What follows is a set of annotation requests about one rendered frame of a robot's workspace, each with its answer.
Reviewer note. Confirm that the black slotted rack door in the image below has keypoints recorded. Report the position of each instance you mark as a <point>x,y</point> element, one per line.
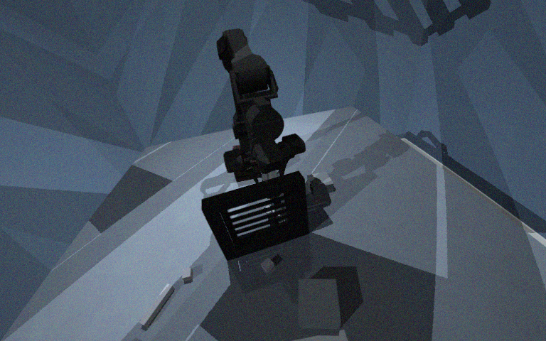
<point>271,187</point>

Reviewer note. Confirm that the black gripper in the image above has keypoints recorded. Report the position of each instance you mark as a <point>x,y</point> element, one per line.
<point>236,161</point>

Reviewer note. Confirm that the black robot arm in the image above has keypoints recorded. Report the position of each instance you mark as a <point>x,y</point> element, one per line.
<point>250,74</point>

